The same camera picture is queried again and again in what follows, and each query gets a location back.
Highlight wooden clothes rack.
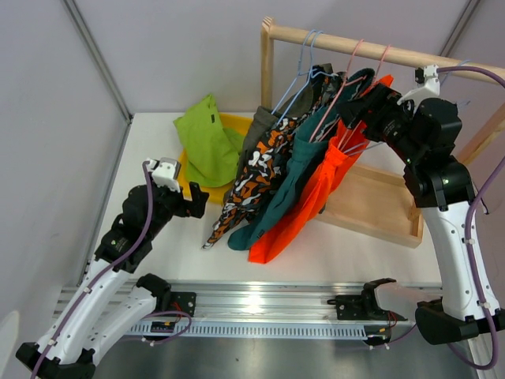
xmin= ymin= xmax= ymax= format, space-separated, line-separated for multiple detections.
xmin=260 ymin=16 xmax=505 ymax=250

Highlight purple cable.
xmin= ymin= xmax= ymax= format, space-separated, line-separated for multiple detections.
xmin=29 ymin=163 xmax=155 ymax=376
xmin=388 ymin=66 xmax=505 ymax=371

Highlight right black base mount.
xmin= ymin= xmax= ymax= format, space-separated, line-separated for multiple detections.
xmin=327 ymin=278 xmax=396 ymax=321

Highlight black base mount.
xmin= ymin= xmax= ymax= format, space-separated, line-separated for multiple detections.
xmin=327 ymin=278 xmax=396 ymax=321
xmin=168 ymin=291 xmax=197 ymax=317

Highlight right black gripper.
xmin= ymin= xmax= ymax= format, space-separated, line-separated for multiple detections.
xmin=335 ymin=83 xmax=423 ymax=166

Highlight aluminium mounting rail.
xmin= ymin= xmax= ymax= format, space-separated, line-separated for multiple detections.
xmin=53 ymin=279 xmax=445 ymax=320

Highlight camouflage patterned shorts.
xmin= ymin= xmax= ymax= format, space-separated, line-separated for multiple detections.
xmin=203 ymin=84 xmax=341 ymax=249

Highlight orange shorts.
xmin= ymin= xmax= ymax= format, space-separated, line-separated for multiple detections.
xmin=228 ymin=68 xmax=374 ymax=264

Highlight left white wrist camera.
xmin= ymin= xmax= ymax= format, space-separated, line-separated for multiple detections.
xmin=146 ymin=157 xmax=181 ymax=193

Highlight pink wire hanger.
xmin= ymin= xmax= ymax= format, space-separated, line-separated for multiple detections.
xmin=309 ymin=39 xmax=364 ymax=143
xmin=335 ymin=45 xmax=391 ymax=153

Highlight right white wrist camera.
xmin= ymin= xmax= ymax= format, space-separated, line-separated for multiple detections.
xmin=397 ymin=65 xmax=440 ymax=106

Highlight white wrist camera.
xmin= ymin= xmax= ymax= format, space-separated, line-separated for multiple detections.
xmin=146 ymin=157 xmax=181 ymax=193
xmin=397 ymin=65 xmax=440 ymax=106

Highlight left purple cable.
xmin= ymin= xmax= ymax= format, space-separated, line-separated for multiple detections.
xmin=29 ymin=163 xmax=155 ymax=376

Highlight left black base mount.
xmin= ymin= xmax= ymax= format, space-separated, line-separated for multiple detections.
xmin=168 ymin=291 xmax=197 ymax=317

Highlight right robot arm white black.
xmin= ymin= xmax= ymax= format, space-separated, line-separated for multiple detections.
xmin=339 ymin=84 xmax=504 ymax=345

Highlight lime green shorts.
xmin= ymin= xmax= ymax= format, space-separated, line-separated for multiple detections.
xmin=174 ymin=94 xmax=244 ymax=188

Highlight slotted cable duct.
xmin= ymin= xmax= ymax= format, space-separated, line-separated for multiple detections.
xmin=125 ymin=321 xmax=367 ymax=340

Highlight teal shorts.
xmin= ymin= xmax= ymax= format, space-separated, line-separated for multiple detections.
xmin=208 ymin=66 xmax=375 ymax=251

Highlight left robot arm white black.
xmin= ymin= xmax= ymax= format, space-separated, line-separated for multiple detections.
xmin=16 ymin=182 xmax=209 ymax=378

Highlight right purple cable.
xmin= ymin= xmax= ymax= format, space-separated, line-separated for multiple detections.
xmin=388 ymin=66 xmax=505 ymax=371

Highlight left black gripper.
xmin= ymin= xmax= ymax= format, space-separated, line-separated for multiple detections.
xmin=145 ymin=172 xmax=208 ymax=239

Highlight olive grey shorts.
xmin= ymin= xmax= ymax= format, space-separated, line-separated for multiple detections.
xmin=236 ymin=63 xmax=342 ymax=179

